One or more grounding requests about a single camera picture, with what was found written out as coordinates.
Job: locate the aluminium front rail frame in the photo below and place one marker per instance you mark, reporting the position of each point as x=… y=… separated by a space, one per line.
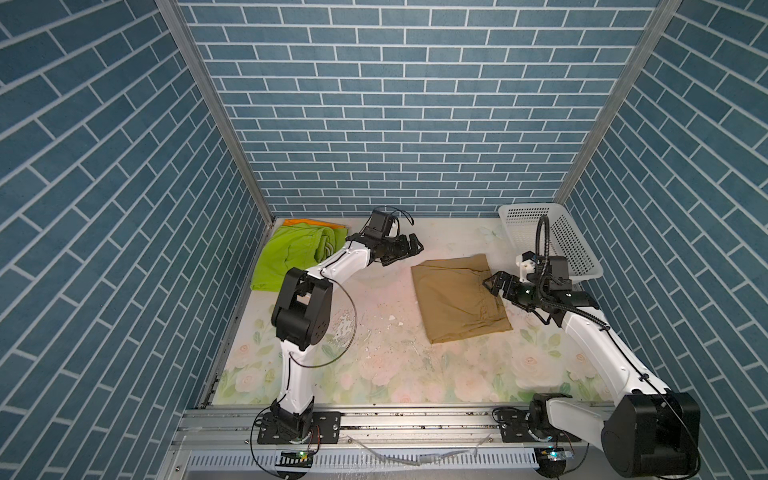
x=373 y=440

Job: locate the orange shorts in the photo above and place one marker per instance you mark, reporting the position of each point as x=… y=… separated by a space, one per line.
x=294 y=222

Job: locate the neon green shorts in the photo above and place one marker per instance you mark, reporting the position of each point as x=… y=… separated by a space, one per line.
x=301 y=246

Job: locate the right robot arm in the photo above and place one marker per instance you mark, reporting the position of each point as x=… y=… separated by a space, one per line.
x=650 y=430

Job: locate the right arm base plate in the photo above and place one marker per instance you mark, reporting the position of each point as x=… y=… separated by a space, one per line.
x=515 y=426

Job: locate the white plastic laundry basket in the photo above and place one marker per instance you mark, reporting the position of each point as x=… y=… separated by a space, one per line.
x=520 y=222

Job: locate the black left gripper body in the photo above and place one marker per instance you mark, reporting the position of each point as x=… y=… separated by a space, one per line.
x=393 y=247

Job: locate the aluminium corner post right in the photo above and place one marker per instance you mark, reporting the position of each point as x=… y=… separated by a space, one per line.
x=652 y=33

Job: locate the aluminium corner post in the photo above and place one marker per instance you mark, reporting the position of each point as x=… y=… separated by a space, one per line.
x=652 y=33
x=181 y=34

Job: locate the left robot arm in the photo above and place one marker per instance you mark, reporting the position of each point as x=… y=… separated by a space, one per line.
x=302 y=316

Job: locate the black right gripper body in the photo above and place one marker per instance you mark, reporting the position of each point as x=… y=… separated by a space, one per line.
x=526 y=294

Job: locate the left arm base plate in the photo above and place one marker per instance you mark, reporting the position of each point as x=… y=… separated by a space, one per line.
x=285 y=428

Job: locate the aluminium corner post left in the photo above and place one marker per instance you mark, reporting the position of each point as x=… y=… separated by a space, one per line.
x=181 y=34

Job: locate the tan brown shorts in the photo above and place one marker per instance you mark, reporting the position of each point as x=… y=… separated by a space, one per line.
x=453 y=302

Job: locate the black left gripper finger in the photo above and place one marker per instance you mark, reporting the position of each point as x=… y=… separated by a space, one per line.
x=396 y=253
x=413 y=244

